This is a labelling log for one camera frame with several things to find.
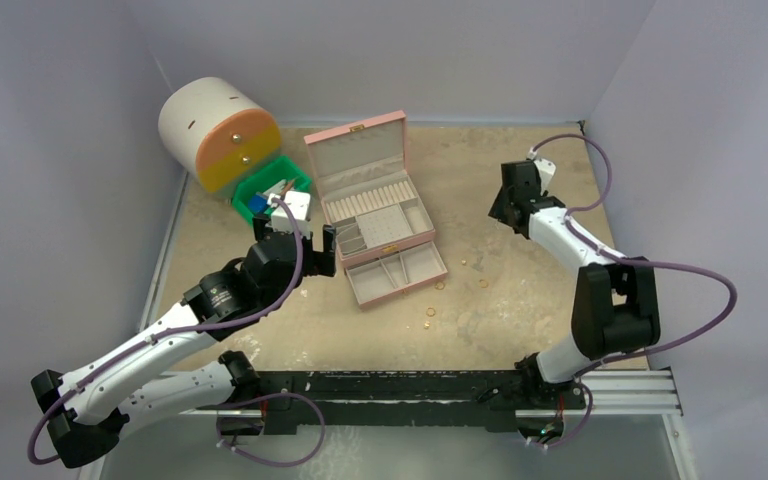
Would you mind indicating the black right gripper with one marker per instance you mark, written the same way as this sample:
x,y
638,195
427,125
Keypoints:
x,y
513,196

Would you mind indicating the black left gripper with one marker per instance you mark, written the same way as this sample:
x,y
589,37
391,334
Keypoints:
x,y
319,262

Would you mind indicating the pink jewelry box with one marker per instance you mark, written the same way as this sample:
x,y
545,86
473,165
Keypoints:
x,y
384,234

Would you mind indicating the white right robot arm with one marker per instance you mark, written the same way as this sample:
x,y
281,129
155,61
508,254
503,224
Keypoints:
x,y
615,309

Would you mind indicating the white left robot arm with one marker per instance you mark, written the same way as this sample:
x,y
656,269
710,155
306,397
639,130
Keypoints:
x,y
87,412

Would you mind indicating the blue item in bin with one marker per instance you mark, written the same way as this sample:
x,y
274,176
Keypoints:
x,y
258,204

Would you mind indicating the green plastic bin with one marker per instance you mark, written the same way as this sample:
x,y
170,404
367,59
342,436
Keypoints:
x,y
271,179

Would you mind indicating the white cylindrical drawer cabinet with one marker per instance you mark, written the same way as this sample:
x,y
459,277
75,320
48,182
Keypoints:
x,y
219,135

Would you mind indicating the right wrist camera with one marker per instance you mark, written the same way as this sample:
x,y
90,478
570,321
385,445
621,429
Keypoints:
x,y
546,169

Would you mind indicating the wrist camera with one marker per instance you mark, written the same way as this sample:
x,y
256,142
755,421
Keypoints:
x,y
546,169
293,204

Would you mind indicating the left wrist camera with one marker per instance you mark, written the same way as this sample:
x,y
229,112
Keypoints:
x,y
293,204

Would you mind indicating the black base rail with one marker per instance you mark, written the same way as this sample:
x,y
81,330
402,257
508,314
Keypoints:
x,y
498,401

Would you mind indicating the aluminium extrusion frame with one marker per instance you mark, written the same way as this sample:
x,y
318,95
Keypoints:
x,y
633,392

